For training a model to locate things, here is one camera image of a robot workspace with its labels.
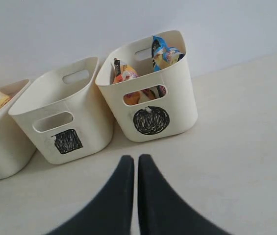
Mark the cream bin square mark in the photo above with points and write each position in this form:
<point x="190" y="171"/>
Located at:
<point x="64" y="114"/>

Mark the cream bin triangle mark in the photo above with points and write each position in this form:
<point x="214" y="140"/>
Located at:
<point x="16" y="149"/>

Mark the blue noodle bag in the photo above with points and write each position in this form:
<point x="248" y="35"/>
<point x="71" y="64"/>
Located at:
<point x="162" y="55"/>

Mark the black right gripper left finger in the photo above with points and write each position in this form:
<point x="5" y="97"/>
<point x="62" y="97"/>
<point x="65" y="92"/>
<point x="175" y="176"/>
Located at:
<point x="110" y="211"/>

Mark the cream bin circle mark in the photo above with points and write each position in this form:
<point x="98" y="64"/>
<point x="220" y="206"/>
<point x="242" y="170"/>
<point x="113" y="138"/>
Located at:
<point x="174" y="113"/>

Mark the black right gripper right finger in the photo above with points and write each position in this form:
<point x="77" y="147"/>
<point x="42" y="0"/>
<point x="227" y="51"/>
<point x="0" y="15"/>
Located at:
<point x="162" y="211"/>

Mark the orange noodle bag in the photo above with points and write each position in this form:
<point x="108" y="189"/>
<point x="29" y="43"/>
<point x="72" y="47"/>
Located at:
<point x="124" y="73"/>

